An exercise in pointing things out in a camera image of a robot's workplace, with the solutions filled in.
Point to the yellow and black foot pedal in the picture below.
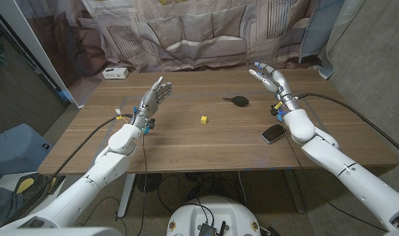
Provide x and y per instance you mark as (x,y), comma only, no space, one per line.
(25,185)

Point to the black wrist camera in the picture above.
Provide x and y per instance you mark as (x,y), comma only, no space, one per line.
(151,124)
(274,110)

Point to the printed fabric backdrop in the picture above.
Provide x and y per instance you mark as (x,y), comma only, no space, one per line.
(193,32)

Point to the small yellow block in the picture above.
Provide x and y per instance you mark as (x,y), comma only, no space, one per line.
(204,120)

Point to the white frame post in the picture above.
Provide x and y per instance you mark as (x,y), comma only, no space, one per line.
(38,52)

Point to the blue plastic bin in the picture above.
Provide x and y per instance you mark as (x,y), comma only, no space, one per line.
(15,147)

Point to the black rubber air blower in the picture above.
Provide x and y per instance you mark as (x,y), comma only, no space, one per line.
(240,101)

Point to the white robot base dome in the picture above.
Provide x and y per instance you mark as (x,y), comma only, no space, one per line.
(212,209)

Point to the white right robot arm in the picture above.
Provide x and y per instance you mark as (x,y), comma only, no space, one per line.
(344,170)

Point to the dark person's shoe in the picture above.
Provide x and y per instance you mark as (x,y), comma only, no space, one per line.
(32,190)

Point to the round black floor fan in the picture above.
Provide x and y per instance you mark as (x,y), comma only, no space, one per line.
(149,182)

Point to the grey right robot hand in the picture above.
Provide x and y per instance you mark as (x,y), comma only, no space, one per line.
(280,83)

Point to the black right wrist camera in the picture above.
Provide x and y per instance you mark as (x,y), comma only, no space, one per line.
(274,110)

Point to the blue jeans person's leg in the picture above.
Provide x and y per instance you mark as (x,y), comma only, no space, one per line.
(1,203)

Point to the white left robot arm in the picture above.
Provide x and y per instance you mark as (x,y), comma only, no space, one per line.
(104,170)

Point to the white power strip box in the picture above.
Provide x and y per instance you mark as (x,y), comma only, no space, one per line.
(115,73)

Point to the grey table leg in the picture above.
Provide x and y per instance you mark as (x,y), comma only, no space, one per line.
(294,193)

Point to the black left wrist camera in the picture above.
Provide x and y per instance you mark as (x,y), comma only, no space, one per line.
(151,124)

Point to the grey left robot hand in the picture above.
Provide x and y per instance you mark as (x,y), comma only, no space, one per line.
(151,101)

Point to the white table leg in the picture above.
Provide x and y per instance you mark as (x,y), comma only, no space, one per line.
(125,196)

